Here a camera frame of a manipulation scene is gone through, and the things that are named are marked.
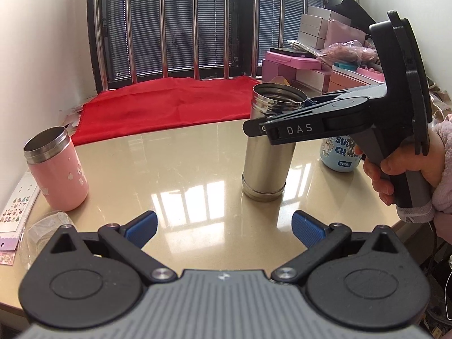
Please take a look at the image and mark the silver stainless steel cup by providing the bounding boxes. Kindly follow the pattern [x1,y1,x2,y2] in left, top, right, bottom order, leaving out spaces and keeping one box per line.
[242,83,307,202]

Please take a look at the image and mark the light blue cartoon cup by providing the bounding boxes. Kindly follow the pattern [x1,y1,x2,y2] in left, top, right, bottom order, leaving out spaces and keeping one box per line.
[320,136,362,173]

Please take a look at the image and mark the pink steel cup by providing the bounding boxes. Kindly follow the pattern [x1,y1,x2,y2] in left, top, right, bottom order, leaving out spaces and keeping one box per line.
[23,125,89,212]

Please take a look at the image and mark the person right hand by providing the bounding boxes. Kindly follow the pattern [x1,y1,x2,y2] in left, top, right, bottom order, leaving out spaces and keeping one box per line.
[363,129,446,205]

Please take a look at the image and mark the pink cardboard box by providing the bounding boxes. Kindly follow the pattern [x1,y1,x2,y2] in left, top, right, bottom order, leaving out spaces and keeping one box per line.
[327,70,376,92]

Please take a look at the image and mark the pink storage box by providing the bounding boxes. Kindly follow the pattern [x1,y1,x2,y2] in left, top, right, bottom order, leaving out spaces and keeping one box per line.
[261,51,331,82]

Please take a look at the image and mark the clear plastic bag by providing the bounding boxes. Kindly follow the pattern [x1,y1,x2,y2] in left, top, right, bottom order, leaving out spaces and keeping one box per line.
[20,210,74,270]

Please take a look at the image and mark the white stacked boxes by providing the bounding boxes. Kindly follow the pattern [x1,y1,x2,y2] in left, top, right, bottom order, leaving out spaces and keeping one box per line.
[297,6,351,49]

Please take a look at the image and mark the sticker sheet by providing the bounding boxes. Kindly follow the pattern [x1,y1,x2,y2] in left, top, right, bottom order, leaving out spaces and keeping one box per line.
[0,171,40,266]

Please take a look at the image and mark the red flag cloth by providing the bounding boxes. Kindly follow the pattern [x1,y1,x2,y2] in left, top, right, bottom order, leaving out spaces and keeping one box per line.
[72,76,258,145]

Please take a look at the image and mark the window metal railing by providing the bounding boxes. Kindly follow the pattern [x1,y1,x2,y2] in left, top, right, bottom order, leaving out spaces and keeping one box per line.
[86,0,328,92]

